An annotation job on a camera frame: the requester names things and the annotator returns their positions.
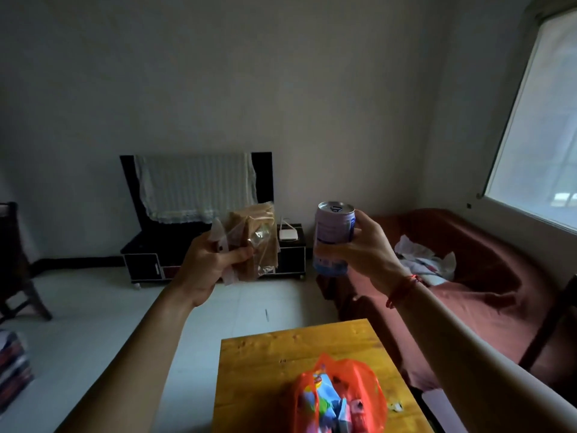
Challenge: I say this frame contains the plaid fabric bundle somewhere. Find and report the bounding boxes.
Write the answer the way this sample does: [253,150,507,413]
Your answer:
[0,331,35,413]

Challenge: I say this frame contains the yellow wooden table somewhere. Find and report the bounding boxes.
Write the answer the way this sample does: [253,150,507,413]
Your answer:
[212,318,433,433]

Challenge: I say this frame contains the white lace cover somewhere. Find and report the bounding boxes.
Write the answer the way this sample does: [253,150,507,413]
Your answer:
[134,153,258,225]

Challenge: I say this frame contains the sofa with red cover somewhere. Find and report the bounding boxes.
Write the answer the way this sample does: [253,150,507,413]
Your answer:
[317,207,577,393]

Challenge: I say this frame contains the red string bracelet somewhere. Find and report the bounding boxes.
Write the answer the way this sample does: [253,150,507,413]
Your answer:
[386,274,424,310]

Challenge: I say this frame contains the purple drink can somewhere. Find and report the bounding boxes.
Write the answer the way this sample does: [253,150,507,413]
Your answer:
[313,201,357,278]

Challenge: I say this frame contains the barred living room window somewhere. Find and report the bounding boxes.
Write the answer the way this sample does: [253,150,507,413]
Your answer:
[482,4,577,235]

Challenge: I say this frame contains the white crumpled clothes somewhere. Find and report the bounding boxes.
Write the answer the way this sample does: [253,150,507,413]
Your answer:
[394,235,457,287]

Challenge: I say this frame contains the white router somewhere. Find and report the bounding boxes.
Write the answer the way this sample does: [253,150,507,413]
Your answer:
[278,216,298,242]

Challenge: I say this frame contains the person's right forearm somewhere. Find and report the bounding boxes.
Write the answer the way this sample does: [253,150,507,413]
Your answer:
[396,281,577,433]

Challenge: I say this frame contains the orange plastic bag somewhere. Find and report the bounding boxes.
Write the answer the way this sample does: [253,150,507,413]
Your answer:
[288,354,388,433]

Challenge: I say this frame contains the person's right hand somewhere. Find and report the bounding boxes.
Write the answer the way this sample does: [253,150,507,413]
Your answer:
[314,210,409,293]

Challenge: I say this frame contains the person's left hand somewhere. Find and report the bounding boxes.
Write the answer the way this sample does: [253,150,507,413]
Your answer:
[173,229,254,308]

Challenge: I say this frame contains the person's left forearm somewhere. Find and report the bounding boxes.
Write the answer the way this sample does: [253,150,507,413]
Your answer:
[56,283,208,433]

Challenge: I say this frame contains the bread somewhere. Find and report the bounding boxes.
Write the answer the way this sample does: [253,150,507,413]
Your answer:
[208,201,280,286]

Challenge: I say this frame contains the black television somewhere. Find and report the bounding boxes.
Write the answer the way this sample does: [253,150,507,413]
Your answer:
[120,152,275,235]

